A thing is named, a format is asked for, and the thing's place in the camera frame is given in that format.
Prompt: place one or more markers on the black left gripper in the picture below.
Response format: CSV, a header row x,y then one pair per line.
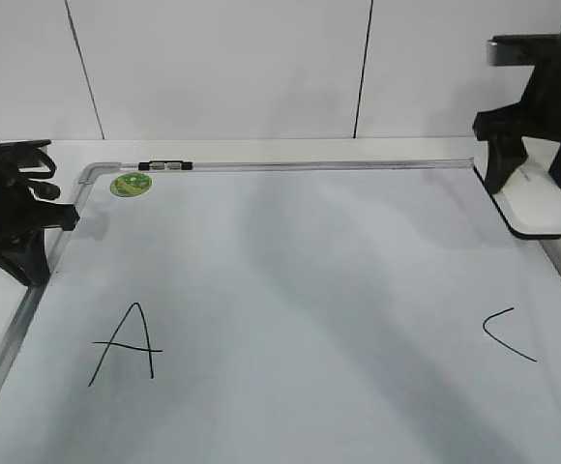
x,y
28,204

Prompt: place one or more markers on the round green magnet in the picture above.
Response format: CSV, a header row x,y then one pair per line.
x,y
131,185

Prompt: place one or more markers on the black silver hanging clip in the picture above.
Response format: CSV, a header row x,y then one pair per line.
x,y
165,165

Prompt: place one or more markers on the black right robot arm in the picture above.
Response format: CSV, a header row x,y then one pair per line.
x,y
537,114

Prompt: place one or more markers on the grey wrist camera bar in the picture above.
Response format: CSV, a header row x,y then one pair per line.
x,y
520,50

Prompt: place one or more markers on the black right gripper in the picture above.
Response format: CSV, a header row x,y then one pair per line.
x,y
537,113

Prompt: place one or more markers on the white rectangular board eraser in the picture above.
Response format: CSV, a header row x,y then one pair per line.
x,y
530,203

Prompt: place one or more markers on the white whiteboard with grey frame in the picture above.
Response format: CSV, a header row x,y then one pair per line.
x,y
370,312

